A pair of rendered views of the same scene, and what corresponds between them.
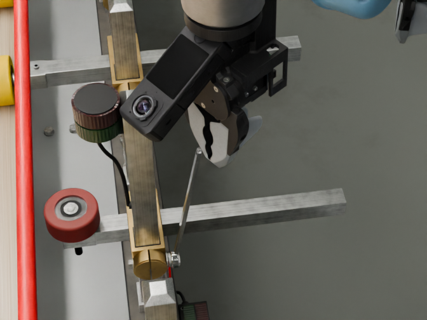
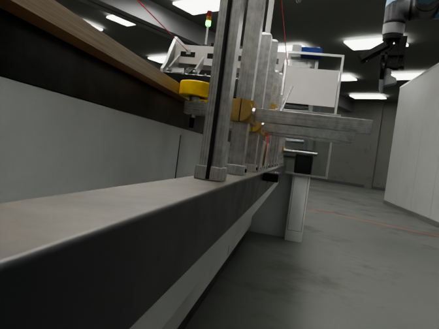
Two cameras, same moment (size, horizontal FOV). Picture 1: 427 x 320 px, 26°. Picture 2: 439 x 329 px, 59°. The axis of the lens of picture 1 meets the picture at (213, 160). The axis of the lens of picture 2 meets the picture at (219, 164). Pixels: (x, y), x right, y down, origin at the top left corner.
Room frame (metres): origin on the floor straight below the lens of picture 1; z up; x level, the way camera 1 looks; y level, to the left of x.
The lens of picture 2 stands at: (-0.52, -0.24, 0.75)
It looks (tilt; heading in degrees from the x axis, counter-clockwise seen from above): 2 degrees down; 20
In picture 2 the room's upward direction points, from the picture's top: 7 degrees clockwise
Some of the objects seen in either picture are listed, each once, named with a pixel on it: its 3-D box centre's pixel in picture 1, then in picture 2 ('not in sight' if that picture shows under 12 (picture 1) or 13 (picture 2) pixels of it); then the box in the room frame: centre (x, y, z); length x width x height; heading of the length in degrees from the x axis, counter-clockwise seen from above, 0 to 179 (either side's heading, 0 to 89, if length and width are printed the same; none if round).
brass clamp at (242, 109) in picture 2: not in sight; (243, 113); (0.35, 0.03, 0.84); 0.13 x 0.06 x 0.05; 9
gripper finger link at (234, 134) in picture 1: (227, 118); not in sight; (0.63, -0.01, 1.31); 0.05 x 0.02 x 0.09; 42
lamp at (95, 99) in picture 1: (103, 156); not in sight; (0.81, 0.14, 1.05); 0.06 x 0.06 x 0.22; 9
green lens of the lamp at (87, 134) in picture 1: (98, 119); not in sight; (0.81, 0.15, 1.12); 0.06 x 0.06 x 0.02
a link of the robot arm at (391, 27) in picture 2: not in sight; (393, 31); (1.05, -0.29, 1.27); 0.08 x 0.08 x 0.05
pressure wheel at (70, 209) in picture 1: (74, 229); not in sight; (0.84, 0.21, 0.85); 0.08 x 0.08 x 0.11
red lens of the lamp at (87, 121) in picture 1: (96, 105); not in sight; (0.81, 0.15, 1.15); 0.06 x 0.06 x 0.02
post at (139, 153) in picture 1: (144, 214); (264, 108); (0.82, 0.10, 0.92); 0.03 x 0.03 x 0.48; 9
